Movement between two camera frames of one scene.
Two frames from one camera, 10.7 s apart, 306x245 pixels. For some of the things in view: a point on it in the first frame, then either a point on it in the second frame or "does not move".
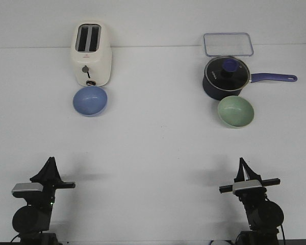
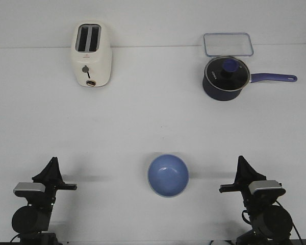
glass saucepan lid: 228,73 does not move
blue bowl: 90,101 -> 168,175
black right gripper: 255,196 does not move
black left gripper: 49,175 does not move
